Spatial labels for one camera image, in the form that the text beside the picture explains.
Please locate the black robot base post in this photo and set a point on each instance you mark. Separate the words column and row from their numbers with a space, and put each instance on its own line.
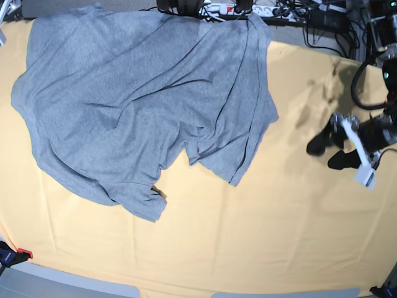
column 189, row 8

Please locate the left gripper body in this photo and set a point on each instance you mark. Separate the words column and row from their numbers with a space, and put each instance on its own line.
column 370, row 138

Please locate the black power adapter box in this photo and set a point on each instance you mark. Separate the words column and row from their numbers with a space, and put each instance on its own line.
column 328, row 21

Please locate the black clamp right corner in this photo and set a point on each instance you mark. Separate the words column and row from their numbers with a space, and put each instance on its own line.
column 386, row 291

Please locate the yellow table cloth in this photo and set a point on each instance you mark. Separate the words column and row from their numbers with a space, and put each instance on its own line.
column 290, row 225

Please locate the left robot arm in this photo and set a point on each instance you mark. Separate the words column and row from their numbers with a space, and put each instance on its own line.
column 382, row 21

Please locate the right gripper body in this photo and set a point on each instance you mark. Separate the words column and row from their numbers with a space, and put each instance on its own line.
column 8, row 7

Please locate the white power strip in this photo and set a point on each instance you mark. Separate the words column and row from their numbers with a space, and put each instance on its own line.
column 221, row 12

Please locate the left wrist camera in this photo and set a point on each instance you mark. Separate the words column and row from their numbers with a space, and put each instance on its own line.
column 365, row 175

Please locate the red black clamp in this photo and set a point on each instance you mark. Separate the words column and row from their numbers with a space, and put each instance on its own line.
column 9, row 257

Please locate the grey t-shirt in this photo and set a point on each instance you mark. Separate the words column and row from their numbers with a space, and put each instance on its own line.
column 111, row 99

